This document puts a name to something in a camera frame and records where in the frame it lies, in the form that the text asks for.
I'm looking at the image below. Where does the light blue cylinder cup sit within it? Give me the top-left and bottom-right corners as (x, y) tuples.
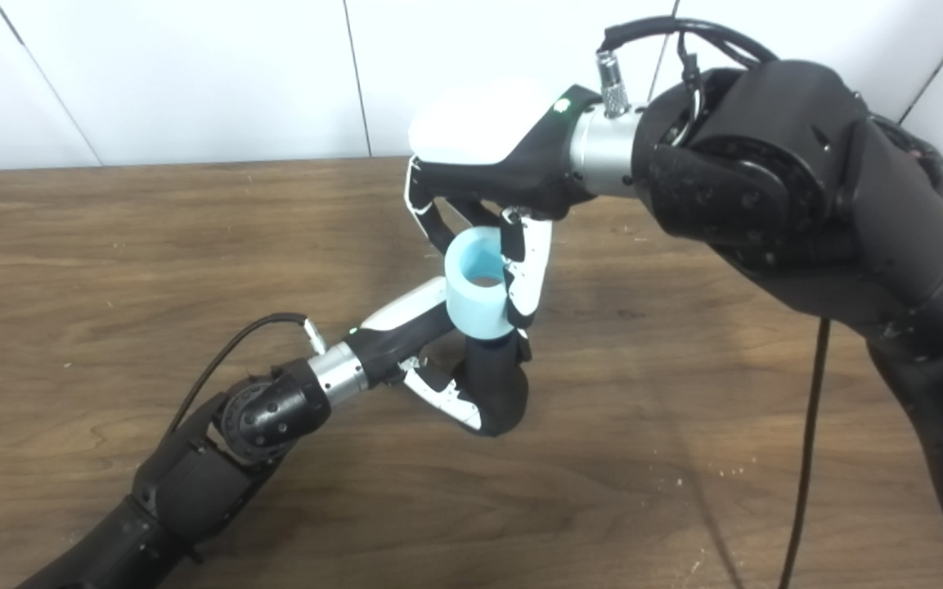
(444, 227), (517, 340)

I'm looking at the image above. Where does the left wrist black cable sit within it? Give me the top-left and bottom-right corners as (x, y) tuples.
(164, 312), (329, 438)

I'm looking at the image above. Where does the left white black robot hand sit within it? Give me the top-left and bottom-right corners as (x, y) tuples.
(348, 277), (533, 432)

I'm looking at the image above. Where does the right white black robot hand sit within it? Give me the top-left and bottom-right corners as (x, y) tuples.
(403, 78), (603, 330)

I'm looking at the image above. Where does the black flared nozzle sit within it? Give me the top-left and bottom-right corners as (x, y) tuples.
(451, 327), (531, 438)

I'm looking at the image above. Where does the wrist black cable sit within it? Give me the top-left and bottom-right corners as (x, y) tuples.
(595, 18), (943, 589)
(164, 312), (329, 438)

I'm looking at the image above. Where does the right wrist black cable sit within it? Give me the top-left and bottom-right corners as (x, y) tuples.
(595, 18), (943, 589)

